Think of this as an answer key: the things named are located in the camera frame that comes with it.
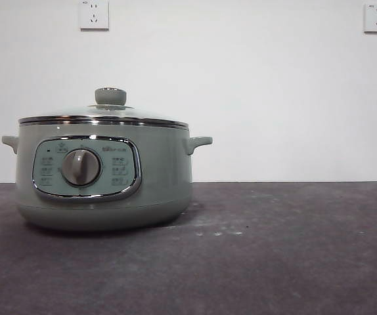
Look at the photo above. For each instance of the pale green electric pot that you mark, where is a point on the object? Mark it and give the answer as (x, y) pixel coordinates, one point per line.
(162, 170)

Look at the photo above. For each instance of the glass lid with green knob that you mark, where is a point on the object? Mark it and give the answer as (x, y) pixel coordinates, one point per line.
(110, 96)

